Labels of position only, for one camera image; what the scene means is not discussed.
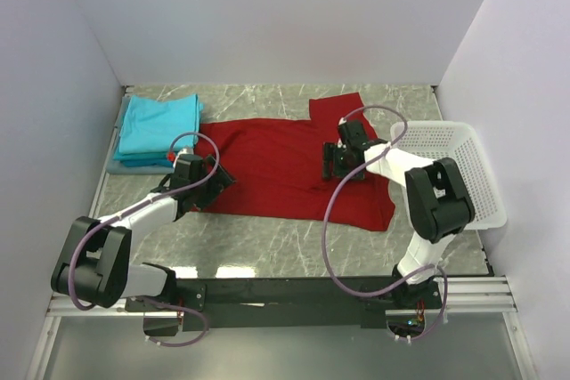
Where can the light blue folded t shirt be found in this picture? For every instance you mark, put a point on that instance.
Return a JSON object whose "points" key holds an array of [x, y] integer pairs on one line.
{"points": [[150, 126]]}

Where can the aluminium frame rail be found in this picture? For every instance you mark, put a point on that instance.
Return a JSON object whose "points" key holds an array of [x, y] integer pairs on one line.
{"points": [[363, 202]]}

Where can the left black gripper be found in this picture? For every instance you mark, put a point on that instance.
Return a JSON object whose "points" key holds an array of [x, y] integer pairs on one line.
{"points": [[220, 179]]}

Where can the red t shirt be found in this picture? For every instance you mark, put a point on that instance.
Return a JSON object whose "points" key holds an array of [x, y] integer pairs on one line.
{"points": [[277, 163]]}

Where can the teal folded t shirt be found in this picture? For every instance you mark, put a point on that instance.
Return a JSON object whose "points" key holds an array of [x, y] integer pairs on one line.
{"points": [[143, 159]]}

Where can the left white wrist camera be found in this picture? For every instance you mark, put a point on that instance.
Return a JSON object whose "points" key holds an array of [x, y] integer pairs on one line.
{"points": [[172, 156]]}

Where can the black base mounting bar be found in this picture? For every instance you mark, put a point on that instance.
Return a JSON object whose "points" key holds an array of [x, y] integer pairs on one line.
{"points": [[276, 304]]}

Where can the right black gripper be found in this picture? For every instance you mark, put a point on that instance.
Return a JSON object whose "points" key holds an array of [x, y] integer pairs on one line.
{"points": [[337, 170]]}

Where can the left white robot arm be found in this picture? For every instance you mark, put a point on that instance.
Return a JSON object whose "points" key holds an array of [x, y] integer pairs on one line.
{"points": [[95, 259]]}

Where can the white plastic perforated basket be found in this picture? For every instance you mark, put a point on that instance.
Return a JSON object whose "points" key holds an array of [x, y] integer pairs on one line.
{"points": [[459, 141]]}

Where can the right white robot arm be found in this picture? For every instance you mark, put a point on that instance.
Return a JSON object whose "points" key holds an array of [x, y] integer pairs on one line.
{"points": [[437, 196]]}

